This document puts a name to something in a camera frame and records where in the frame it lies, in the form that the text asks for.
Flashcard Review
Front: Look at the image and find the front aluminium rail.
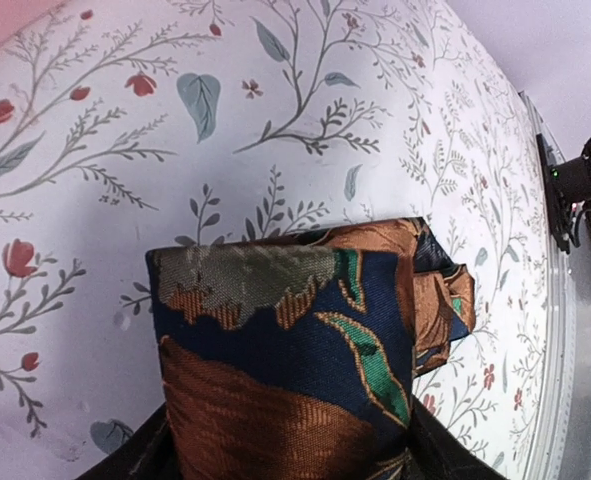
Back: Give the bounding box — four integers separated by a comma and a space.
522, 96, 591, 479

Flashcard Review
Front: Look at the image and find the pink divided organizer box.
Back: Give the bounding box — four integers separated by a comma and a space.
0, 0, 65, 45

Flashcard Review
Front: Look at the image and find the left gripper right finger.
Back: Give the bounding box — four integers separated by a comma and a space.
406, 397, 504, 480

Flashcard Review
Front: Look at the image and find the brown green patterned tie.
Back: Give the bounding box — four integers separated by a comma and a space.
146, 218, 476, 479

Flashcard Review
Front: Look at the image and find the floral patterned table mat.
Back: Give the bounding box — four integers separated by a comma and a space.
0, 1, 547, 479

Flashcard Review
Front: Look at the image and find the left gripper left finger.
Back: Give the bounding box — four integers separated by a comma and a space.
78, 404, 182, 480

